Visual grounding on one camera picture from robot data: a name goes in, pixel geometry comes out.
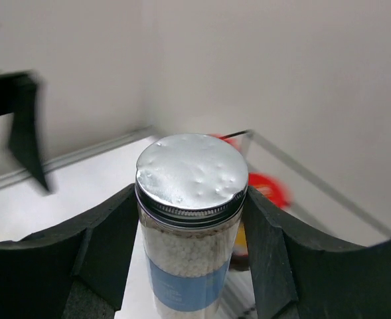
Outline white bottle blue label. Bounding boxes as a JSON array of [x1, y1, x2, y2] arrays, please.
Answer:
[[135, 134, 248, 318]]

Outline red lid chili jar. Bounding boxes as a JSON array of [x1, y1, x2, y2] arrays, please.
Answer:
[[229, 172, 291, 272]]

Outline aluminium side rail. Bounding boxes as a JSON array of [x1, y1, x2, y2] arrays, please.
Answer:
[[0, 126, 159, 189]]

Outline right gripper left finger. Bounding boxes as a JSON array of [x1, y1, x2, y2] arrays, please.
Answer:
[[0, 185, 137, 318]]

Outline red lid sauce jar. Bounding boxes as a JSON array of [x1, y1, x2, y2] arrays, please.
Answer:
[[206, 134, 242, 158]]

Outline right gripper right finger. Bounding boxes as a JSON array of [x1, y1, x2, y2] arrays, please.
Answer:
[[243, 187, 391, 318]]

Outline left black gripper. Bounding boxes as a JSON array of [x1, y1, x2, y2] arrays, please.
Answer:
[[0, 72, 51, 193]]

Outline black wire shelf rack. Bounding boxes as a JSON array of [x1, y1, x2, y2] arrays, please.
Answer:
[[219, 130, 391, 237]]

